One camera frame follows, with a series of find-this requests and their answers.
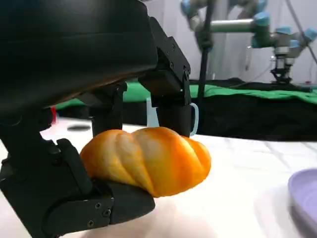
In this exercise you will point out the lilac plate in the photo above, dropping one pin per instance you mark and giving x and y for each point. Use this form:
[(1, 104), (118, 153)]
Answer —
[(304, 196)]

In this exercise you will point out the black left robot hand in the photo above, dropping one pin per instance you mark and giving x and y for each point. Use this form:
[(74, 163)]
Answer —
[(62, 49)]

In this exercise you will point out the orange white toy bread roll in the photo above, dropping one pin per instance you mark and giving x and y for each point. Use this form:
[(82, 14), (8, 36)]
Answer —
[(148, 161)]

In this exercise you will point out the pale green mug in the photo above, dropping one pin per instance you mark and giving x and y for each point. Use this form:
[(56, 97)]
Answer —
[(151, 116)]

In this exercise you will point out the black table drape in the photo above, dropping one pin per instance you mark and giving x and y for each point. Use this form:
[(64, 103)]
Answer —
[(247, 119)]

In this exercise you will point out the small red object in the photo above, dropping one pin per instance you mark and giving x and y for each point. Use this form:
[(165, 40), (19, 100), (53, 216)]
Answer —
[(54, 115)]

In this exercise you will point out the green cloth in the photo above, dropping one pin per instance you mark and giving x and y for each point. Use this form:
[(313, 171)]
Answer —
[(247, 93)]

